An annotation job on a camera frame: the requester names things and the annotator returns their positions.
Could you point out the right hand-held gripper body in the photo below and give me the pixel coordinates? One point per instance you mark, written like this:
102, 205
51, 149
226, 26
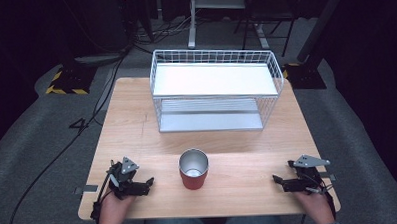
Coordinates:
305, 178

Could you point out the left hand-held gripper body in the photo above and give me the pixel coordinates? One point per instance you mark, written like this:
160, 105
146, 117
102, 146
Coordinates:
127, 186

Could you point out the red metal cup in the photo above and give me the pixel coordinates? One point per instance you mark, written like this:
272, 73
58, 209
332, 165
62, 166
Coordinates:
193, 173

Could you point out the person's left hand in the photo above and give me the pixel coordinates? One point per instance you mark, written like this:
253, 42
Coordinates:
115, 208

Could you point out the person's right hand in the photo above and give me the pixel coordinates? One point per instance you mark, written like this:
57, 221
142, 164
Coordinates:
315, 206

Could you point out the grey tape strip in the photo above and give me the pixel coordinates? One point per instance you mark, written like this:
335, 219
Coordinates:
329, 176
87, 189

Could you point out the black yellow striped stand base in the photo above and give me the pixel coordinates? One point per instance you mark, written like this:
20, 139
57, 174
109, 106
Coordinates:
70, 81
305, 76

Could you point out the dark slanted stand pole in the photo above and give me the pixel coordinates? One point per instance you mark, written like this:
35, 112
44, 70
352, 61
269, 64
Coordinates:
320, 24

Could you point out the black chair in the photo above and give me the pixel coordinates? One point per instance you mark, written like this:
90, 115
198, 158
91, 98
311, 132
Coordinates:
266, 13

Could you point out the white desk frame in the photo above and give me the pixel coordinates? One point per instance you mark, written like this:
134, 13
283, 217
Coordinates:
192, 22

